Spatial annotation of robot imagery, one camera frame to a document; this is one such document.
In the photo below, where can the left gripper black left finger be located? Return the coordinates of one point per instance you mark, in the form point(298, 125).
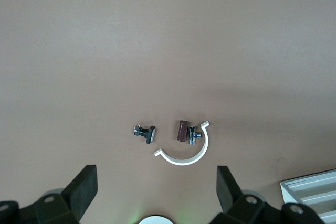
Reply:
point(84, 187)

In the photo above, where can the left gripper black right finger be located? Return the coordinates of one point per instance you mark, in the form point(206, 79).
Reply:
point(226, 187)

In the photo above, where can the white drawer cabinet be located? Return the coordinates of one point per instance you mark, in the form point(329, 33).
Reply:
point(284, 191)

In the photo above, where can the chrome angle valve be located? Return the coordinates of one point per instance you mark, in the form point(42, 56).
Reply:
point(193, 137)

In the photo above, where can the brown cylinder part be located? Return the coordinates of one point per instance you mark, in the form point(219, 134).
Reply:
point(181, 131)

